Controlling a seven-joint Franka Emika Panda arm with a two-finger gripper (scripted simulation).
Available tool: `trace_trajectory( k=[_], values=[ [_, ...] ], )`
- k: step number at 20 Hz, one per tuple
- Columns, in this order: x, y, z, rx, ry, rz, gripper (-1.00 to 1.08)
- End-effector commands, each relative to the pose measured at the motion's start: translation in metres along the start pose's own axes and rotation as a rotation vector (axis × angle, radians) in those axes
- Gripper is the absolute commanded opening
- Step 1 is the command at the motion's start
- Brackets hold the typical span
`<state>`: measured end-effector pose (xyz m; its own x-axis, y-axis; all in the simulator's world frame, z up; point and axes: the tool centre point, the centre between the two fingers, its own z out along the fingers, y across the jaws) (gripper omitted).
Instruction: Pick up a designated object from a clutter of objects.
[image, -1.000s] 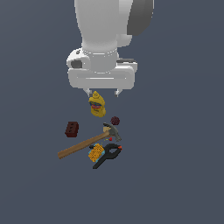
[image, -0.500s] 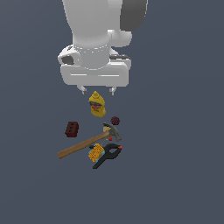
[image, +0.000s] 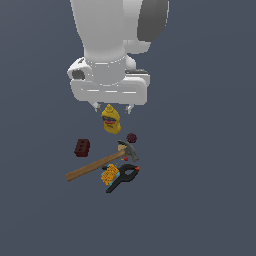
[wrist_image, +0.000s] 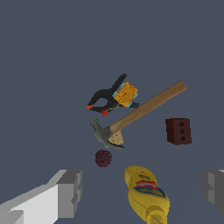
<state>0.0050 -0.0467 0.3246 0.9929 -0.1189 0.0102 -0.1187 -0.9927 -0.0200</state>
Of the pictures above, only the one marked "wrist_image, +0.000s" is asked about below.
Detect yellow mustard bottle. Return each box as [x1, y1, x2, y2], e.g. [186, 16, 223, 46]
[123, 164, 171, 224]

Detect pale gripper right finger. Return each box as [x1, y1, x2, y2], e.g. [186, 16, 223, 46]
[199, 169, 224, 215]

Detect wooden handled claw hammer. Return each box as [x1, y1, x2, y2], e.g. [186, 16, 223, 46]
[88, 80, 187, 150]

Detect black spring clamp red tips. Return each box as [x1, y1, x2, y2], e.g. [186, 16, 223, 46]
[86, 73, 140, 116]

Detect tan cracker piece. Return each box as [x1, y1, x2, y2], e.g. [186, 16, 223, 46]
[107, 129, 124, 147]

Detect yellow sponge with blue edge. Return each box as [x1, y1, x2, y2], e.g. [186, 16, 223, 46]
[113, 81, 138, 108]

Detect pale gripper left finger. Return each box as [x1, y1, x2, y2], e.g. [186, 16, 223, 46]
[0, 169, 83, 224]

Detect dark red brick with holes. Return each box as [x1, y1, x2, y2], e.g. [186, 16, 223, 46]
[164, 117, 193, 146]

